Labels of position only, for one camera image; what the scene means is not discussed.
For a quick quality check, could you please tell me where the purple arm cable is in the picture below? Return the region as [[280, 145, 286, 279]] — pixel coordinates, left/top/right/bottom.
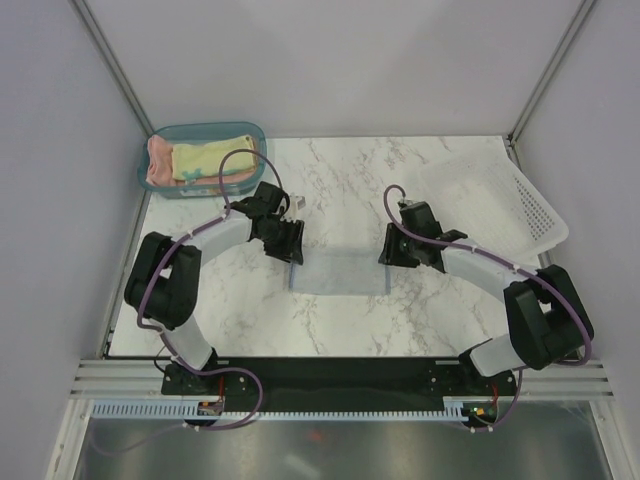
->
[[382, 185, 596, 434], [89, 148, 286, 456]]

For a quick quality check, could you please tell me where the aluminium frame rail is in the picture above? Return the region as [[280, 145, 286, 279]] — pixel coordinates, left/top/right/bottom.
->
[[71, 357, 613, 400]]

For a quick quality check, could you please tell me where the teal transparent plastic bin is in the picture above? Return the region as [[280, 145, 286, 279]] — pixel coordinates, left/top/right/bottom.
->
[[137, 121, 267, 199]]

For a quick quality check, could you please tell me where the white slotted cable duct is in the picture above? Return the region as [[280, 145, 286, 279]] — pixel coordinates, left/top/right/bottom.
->
[[91, 398, 484, 422]]

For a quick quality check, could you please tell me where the yellow green towel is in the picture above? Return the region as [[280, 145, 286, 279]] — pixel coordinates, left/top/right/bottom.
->
[[171, 135, 255, 183]]

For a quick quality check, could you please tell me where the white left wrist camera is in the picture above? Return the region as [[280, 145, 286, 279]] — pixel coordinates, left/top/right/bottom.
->
[[283, 195, 306, 221]]

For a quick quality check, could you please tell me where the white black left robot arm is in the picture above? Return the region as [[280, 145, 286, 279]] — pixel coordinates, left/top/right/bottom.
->
[[124, 182, 305, 394]]

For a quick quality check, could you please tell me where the white perforated plastic basket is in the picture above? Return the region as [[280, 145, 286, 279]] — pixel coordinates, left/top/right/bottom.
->
[[416, 147, 569, 262]]

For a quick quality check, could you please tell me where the pink towel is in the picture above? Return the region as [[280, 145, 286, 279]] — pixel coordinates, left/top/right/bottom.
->
[[146, 135, 258, 187]]

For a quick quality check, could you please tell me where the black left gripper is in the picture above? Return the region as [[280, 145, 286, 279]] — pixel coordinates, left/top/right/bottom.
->
[[257, 217, 304, 266]]

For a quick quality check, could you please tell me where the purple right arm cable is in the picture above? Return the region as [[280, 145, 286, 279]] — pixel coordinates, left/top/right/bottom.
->
[[382, 185, 596, 434]]

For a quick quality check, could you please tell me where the blue towel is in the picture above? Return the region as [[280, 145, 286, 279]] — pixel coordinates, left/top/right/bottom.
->
[[289, 247, 391, 296]]

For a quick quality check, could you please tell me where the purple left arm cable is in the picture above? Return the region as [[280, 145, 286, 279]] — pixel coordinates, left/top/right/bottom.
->
[[89, 148, 286, 456]]

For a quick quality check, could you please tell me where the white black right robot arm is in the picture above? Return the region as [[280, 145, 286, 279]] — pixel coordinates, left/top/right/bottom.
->
[[379, 201, 594, 394]]

